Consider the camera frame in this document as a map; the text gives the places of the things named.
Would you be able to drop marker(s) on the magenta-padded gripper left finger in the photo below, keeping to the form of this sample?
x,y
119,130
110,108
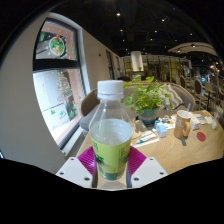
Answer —
x,y
75,171

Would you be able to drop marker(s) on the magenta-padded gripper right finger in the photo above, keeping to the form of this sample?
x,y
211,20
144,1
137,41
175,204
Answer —
x,y
148,170

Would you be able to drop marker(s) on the clear green-labelled water bottle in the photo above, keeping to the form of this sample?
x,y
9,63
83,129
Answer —
x,y
111,150

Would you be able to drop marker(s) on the white tube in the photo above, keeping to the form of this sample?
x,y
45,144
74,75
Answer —
x,y
146,137

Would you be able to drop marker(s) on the small blue box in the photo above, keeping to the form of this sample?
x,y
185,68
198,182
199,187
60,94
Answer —
x,y
161,130

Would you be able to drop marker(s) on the tan mug white inside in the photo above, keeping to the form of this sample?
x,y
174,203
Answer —
x,y
181,128

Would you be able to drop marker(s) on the flat round red coaster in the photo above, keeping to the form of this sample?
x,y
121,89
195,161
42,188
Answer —
x,y
201,136

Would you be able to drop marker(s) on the white box with orange mark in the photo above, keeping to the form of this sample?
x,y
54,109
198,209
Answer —
x,y
195,122

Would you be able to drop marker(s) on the grey curved sofa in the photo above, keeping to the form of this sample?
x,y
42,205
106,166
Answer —
x,y
87,103

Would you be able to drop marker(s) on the green potted plant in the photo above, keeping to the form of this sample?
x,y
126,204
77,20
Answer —
x,y
146,98

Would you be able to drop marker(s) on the window with festive decals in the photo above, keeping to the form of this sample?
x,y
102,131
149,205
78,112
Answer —
x,y
55,93

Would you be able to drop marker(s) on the group of round-backed chairs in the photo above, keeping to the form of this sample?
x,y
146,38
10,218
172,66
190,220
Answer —
x,y
200,88

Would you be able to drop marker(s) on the white round column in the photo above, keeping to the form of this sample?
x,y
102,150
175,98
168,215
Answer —
x,y
137,61

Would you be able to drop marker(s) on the ceiling spot lights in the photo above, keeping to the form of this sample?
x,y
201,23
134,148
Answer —
x,y
118,14

